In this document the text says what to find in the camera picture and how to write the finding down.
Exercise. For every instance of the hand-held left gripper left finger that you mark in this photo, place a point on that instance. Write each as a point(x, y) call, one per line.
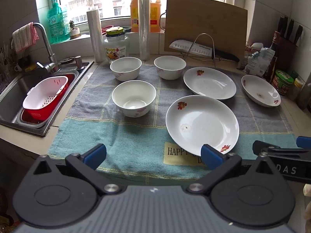
point(94, 154)

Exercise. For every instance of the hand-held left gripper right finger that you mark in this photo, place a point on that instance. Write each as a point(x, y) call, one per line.
point(211, 156)

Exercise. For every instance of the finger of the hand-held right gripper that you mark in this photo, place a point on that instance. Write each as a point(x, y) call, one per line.
point(286, 151)
point(305, 142)

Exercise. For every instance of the white floral ceramic plate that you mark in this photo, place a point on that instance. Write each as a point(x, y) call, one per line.
point(209, 83)
point(201, 123)
point(260, 89)

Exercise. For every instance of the white floral ceramic bowl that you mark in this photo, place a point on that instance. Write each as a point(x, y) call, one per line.
point(133, 97)
point(126, 69)
point(170, 66)

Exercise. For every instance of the grey teal checked towel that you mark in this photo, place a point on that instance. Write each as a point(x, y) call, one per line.
point(136, 145)

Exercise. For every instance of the yellow-lidded spice jar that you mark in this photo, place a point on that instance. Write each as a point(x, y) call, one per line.
point(296, 89)

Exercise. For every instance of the green-lidded sauce jar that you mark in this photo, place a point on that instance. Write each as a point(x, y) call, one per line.
point(281, 82)

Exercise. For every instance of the red plastic basin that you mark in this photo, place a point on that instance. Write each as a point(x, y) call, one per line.
point(36, 115)

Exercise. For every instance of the white plastic strainer basket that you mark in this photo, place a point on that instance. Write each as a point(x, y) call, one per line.
point(43, 89)

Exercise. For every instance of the brown knife block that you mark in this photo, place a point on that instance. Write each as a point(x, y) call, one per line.
point(288, 58)

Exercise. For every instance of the white blue printed bag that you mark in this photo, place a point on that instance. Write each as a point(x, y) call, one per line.
point(257, 63)

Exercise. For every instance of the metal soap dispenser knob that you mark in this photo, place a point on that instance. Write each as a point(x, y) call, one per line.
point(78, 62)

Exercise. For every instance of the dark soy sauce bottle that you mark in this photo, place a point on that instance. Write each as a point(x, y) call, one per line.
point(274, 53)

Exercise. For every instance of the metal sink strainer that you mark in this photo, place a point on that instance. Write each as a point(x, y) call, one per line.
point(66, 60)

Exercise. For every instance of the stainless steel sink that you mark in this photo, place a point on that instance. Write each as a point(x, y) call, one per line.
point(12, 94)

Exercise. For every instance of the glass jar with yellow lid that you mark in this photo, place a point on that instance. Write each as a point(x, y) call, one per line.
point(116, 48)

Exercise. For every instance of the white red food package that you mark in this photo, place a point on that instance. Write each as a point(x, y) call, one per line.
point(252, 46)

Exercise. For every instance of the metal faucet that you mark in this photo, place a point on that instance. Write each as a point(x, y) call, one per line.
point(48, 48)

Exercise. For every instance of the short plastic wrap roll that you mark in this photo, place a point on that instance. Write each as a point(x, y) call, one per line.
point(96, 36)

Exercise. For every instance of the small potted plant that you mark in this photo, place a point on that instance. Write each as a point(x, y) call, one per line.
point(74, 32)

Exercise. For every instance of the red plastic lid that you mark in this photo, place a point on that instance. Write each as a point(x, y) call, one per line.
point(108, 28)

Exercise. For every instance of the blue plastic lid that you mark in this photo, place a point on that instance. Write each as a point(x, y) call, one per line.
point(126, 29)

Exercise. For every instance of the green dish soap bottle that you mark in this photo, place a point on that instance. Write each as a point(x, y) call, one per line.
point(57, 26)

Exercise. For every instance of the tall plastic wrap roll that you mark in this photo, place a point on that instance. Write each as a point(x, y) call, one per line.
point(144, 29)

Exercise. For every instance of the wooden cutting board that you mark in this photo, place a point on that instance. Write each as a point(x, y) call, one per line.
point(206, 21)

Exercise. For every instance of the hanging metal utensils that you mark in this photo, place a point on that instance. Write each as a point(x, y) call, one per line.
point(4, 53)

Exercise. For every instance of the pink dish cloth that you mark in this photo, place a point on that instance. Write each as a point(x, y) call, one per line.
point(23, 37)

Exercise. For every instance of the orange cooking oil bottle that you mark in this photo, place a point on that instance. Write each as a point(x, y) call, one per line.
point(156, 14)

